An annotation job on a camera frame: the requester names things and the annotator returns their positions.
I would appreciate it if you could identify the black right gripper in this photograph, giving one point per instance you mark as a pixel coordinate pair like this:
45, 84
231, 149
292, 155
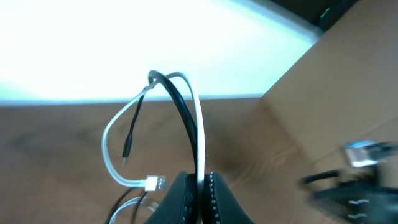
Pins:
360, 199

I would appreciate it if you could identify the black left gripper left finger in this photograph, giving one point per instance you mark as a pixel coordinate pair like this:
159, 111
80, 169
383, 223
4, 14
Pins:
179, 206

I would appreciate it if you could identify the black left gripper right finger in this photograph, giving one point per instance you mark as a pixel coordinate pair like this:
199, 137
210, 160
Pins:
219, 205

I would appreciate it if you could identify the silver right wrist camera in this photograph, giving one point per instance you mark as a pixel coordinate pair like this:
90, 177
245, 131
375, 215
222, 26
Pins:
358, 153

